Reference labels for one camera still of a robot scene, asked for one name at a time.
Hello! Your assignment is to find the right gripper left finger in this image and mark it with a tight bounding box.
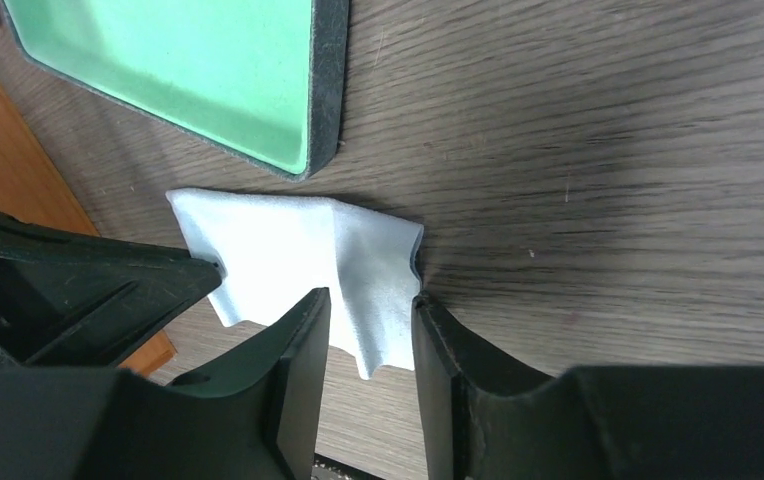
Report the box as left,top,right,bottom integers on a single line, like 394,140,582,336
0,288,331,479

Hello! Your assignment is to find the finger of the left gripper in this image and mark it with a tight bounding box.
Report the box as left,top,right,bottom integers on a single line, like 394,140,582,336
0,212,221,367

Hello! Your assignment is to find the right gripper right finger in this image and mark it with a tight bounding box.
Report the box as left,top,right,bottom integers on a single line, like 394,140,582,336
412,294,764,479

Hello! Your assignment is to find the light blue cleaning cloth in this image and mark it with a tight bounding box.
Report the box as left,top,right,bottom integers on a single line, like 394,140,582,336
166,188,424,380

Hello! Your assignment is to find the grey-blue glasses case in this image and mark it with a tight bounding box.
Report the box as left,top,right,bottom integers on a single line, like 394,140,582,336
3,1,350,181

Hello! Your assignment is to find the orange wooden divider tray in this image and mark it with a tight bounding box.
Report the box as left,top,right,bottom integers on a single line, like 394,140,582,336
0,26,178,379

